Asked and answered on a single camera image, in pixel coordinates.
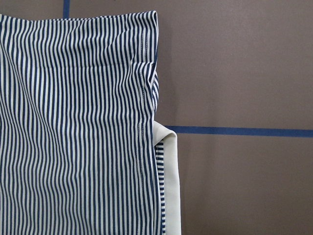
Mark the navy white striped polo shirt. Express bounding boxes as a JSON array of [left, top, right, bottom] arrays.
[[0, 11, 181, 235]]

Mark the long blue tape strip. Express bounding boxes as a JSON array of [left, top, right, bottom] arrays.
[[166, 125, 313, 138]]

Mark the crossing blue tape strip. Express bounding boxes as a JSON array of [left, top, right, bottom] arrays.
[[63, 0, 70, 19]]

